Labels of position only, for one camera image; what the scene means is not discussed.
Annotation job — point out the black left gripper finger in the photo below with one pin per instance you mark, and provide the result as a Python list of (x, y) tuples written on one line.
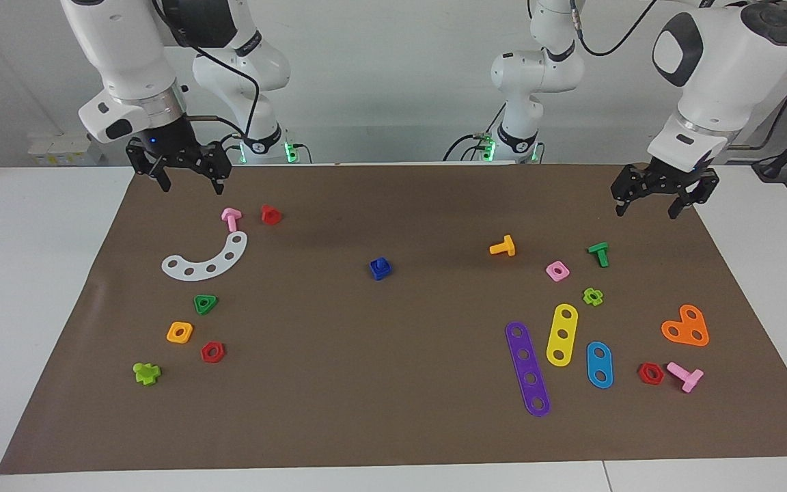
[(622, 203), (680, 203)]

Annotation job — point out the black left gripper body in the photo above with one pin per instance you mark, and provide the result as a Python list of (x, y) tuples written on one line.
[(667, 181)]

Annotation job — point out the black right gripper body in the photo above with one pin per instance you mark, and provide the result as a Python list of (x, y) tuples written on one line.
[(168, 147)]

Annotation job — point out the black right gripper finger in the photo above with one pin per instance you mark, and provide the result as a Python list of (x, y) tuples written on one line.
[(162, 178), (220, 181)]

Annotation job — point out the blue square plastic nut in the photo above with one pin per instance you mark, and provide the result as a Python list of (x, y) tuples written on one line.
[(374, 272)]

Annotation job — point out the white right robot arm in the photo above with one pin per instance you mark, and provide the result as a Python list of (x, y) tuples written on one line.
[(120, 41)]

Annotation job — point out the pink plastic toy bolt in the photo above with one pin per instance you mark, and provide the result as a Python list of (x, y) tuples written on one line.
[(687, 377), (231, 220)]

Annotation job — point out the green plastic toy bolt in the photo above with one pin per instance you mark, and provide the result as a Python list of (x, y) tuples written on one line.
[(599, 251)]

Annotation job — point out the red plastic toy bolt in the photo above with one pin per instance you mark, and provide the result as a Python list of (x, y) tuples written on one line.
[(270, 216)]

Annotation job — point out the white curved perforated plate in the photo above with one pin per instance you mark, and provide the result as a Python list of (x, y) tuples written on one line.
[(199, 271)]

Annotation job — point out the pink square plastic nut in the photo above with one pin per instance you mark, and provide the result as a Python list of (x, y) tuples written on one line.
[(563, 276)]

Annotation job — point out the lime cross-shaped plastic nut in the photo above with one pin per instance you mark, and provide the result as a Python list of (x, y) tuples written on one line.
[(587, 295)]

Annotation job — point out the white power strip box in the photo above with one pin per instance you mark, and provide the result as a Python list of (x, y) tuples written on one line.
[(65, 150)]

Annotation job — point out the green triangular plastic nut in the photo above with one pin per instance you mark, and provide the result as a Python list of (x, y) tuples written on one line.
[(211, 301)]

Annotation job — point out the orange plastic toy bolt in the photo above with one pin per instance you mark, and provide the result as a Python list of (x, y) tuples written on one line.
[(506, 246)]

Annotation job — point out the orange heart-shaped perforated plate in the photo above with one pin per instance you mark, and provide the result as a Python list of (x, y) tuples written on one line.
[(686, 328)]

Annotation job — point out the yellow three-hole plastic strip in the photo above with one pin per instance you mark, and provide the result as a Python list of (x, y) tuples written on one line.
[(564, 325)]

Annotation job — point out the orange square plastic nut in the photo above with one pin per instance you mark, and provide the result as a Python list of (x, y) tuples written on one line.
[(171, 335)]

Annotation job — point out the blue two-hole plastic strip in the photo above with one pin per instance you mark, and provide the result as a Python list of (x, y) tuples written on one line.
[(599, 365)]

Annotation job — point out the red hexagonal plastic nut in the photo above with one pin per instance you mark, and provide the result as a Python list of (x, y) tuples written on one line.
[(205, 353), (642, 374)]

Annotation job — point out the purple four-hole plastic strip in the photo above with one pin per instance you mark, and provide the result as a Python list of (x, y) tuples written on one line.
[(520, 343)]

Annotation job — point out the lime cross-head plastic bolt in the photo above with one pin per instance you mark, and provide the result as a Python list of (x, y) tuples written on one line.
[(146, 374)]

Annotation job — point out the brown table mat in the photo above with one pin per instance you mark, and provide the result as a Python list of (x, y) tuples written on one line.
[(393, 376)]

